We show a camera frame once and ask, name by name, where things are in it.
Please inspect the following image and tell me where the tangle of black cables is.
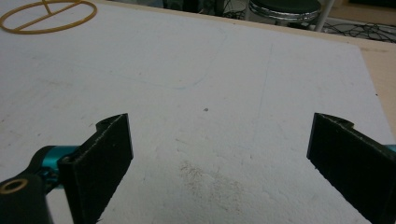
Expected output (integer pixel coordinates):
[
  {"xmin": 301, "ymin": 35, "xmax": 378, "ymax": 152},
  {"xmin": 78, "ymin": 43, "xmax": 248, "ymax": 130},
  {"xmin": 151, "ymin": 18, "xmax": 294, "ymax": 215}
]
[{"xmin": 321, "ymin": 21, "xmax": 396, "ymax": 44}]

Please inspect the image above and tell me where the white metal stand pole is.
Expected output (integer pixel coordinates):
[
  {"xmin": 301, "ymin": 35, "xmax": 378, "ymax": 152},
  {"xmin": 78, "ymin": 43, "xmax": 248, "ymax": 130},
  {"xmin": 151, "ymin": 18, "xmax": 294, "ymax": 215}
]
[{"xmin": 313, "ymin": 0, "xmax": 336, "ymax": 33}]

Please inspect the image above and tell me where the white foam mat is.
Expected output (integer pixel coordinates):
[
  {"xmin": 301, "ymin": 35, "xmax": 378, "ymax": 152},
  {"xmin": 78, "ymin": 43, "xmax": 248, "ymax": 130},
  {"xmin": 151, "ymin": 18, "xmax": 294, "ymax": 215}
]
[{"xmin": 0, "ymin": 0, "xmax": 394, "ymax": 224}]

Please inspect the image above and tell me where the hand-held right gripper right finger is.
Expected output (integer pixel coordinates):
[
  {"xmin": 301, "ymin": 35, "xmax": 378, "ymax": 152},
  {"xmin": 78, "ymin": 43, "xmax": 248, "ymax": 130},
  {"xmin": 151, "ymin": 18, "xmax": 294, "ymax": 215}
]
[{"xmin": 306, "ymin": 112, "xmax": 396, "ymax": 224}]

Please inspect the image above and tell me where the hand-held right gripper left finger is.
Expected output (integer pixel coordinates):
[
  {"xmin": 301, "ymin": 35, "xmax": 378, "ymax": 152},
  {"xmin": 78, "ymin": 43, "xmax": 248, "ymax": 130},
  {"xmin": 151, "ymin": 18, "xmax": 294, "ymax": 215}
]
[{"xmin": 57, "ymin": 113, "xmax": 134, "ymax": 224}]

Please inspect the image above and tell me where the yellow rubber band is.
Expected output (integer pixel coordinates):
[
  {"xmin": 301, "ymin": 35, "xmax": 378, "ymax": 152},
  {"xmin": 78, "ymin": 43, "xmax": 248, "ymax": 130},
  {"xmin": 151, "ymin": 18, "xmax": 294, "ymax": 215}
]
[{"xmin": 0, "ymin": 0, "xmax": 98, "ymax": 35}]

